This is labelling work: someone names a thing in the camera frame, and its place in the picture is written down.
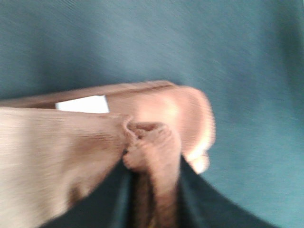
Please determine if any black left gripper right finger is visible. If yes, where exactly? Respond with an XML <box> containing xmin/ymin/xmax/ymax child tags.
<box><xmin>178</xmin><ymin>157</ymin><xmax>273</xmax><ymax>228</ymax></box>

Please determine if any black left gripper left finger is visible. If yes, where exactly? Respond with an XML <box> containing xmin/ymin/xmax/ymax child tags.
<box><xmin>42</xmin><ymin>161</ymin><xmax>133</xmax><ymax>228</ymax></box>

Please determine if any brown towel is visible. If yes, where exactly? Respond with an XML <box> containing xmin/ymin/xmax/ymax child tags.
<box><xmin>0</xmin><ymin>80</ymin><xmax>216</xmax><ymax>228</ymax></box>

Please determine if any black table cloth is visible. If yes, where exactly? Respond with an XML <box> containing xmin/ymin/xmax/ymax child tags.
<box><xmin>0</xmin><ymin>0</ymin><xmax>304</xmax><ymax>228</ymax></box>

